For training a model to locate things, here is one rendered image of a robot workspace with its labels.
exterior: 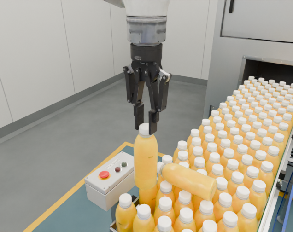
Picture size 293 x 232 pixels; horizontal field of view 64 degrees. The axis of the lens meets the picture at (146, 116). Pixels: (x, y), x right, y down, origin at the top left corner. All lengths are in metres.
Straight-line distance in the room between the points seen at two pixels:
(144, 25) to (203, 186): 0.48
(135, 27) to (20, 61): 3.07
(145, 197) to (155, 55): 0.52
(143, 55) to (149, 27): 0.06
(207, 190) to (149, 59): 0.42
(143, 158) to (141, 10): 0.38
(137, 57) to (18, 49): 3.02
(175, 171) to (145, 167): 0.13
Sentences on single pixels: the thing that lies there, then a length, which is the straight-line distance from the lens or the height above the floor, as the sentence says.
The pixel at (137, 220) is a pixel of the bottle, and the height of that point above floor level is 1.07.
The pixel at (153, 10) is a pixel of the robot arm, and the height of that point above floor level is 1.64.
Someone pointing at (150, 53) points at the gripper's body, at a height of 1.55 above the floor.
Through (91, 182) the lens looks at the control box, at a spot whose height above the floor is 1.10.
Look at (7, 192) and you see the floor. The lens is 2.69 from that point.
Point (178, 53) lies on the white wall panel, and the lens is 4.98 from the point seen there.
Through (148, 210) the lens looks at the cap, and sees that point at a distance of 0.74.
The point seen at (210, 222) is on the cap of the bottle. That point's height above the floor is 1.10.
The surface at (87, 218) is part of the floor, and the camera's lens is 2.20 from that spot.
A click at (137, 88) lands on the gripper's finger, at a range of 0.60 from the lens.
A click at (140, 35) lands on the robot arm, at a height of 1.59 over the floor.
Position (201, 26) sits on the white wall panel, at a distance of 4.76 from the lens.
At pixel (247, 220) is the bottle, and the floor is 1.07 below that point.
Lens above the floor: 1.67
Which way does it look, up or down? 27 degrees down
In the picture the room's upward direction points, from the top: straight up
